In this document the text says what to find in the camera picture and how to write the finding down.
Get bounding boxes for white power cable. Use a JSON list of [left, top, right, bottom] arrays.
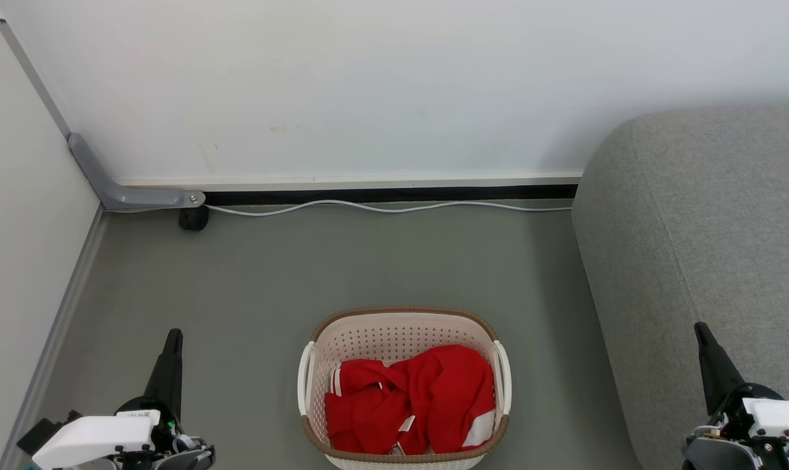
[[107, 199, 573, 217]]

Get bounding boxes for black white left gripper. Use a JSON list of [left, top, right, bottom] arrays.
[[31, 328, 216, 470]]

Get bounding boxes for grey fabric sofa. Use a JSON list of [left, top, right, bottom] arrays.
[[571, 108, 789, 470]]

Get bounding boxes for white perforated laundry basket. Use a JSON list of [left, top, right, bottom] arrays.
[[297, 305, 513, 470]]

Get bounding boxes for white partition bottom rail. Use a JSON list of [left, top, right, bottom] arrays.
[[115, 172, 583, 192]]

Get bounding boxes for red shorts with white panels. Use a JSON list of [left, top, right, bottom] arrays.
[[394, 344, 498, 456]]

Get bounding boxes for black caster wheel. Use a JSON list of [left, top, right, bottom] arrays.
[[178, 206, 210, 232]]

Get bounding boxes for red garment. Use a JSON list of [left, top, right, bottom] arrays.
[[325, 358, 413, 454]]

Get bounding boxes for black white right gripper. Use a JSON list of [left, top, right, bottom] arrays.
[[682, 322, 789, 470]]

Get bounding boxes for grey metal partition foot bracket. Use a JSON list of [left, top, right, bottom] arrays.
[[68, 133, 206, 212]]

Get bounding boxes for grey partition edge strip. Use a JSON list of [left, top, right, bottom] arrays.
[[0, 0, 73, 139]]

